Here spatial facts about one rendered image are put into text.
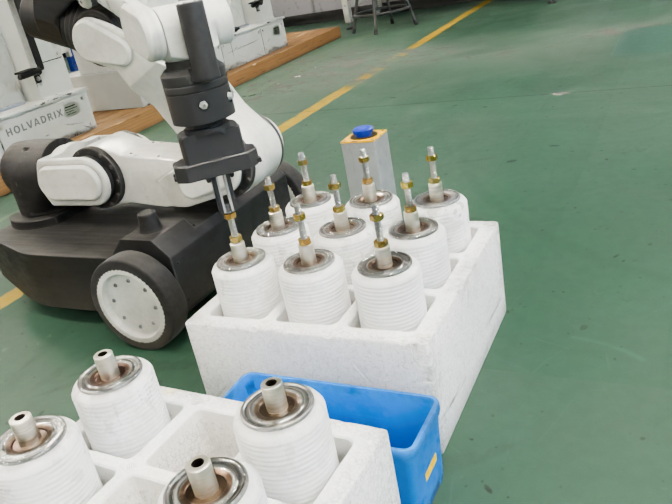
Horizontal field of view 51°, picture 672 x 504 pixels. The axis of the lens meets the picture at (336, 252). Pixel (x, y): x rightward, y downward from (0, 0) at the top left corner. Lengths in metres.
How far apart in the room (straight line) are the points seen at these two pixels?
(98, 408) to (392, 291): 0.39
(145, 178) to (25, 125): 1.64
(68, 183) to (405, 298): 0.94
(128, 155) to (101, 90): 2.25
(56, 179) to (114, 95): 2.11
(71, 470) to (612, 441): 0.67
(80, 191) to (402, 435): 0.97
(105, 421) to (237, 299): 0.30
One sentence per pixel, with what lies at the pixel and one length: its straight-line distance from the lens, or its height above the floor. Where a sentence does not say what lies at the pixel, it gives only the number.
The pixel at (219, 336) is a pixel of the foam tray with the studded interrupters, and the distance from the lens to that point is 1.06.
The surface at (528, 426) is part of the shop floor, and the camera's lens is 1.05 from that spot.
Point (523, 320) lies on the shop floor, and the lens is 1.28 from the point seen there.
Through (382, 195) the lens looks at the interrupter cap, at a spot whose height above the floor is 0.25.
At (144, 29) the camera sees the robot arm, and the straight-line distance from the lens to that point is 0.95.
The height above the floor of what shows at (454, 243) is 0.19.
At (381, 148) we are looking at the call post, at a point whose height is 0.29.
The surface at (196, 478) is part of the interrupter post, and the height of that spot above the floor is 0.27.
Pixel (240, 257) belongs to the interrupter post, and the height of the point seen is 0.26.
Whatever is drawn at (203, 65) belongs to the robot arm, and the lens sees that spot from 0.93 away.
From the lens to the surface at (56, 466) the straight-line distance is 0.79.
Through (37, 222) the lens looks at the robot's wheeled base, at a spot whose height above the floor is 0.18.
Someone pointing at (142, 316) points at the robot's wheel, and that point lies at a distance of 1.41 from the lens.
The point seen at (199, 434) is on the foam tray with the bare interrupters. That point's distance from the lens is 0.90.
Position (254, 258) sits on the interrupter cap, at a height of 0.25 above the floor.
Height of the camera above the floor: 0.66
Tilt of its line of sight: 24 degrees down
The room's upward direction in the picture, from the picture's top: 11 degrees counter-clockwise
